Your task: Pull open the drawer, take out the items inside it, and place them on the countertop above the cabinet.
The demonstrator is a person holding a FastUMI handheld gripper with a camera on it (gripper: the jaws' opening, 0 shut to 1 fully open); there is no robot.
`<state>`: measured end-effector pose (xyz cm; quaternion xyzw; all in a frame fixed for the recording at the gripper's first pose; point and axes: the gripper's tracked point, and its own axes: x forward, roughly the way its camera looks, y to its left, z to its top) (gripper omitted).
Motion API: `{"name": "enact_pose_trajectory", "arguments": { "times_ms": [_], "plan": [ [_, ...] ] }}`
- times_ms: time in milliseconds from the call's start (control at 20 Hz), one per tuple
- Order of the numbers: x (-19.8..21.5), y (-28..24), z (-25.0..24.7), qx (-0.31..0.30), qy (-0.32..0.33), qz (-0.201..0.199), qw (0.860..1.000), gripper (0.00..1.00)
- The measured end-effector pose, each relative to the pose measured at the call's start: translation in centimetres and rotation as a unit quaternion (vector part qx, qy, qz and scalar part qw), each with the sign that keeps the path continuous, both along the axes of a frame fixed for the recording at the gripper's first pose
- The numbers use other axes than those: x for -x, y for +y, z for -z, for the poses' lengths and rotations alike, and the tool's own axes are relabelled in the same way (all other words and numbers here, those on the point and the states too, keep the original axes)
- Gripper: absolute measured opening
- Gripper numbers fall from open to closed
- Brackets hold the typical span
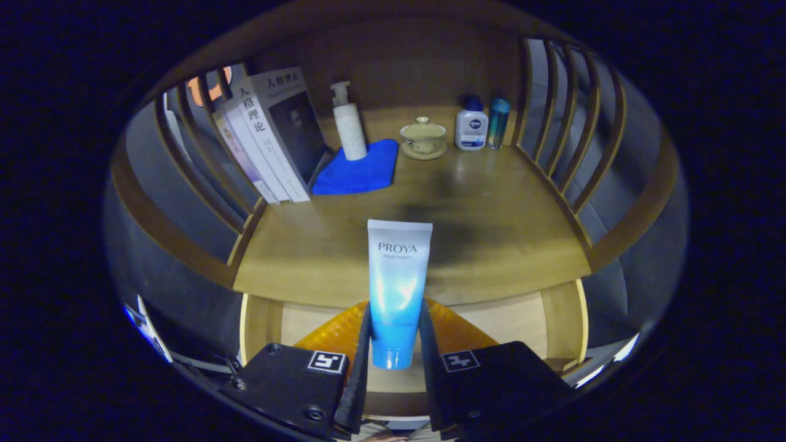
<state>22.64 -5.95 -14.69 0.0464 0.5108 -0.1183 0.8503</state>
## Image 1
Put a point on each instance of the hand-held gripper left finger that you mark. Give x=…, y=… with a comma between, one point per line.
x=359, y=393

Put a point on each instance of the wooden cabinet with slatted hutch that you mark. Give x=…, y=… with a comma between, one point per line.
x=417, y=67

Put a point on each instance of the white lotion bottle blue cap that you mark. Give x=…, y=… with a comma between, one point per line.
x=471, y=129

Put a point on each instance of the pale purple book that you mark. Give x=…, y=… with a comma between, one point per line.
x=242, y=162

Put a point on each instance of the wooden countertop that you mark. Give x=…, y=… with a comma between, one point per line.
x=503, y=233

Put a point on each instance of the wooden drawer with dark knob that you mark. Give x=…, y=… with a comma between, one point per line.
x=503, y=319

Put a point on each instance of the white book with dark cover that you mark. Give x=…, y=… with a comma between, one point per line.
x=288, y=129

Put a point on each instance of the blue folded cloth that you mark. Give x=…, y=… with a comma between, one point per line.
x=356, y=175

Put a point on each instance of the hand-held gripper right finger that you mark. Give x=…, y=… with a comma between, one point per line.
x=430, y=393

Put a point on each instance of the white pump bottle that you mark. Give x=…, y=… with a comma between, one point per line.
x=351, y=132

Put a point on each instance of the slim teal bottle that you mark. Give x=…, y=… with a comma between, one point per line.
x=498, y=123

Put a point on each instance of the blue and white cosmetic tube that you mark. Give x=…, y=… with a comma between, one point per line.
x=399, y=288

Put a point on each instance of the beige lidded tea cup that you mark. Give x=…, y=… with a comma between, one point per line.
x=424, y=138

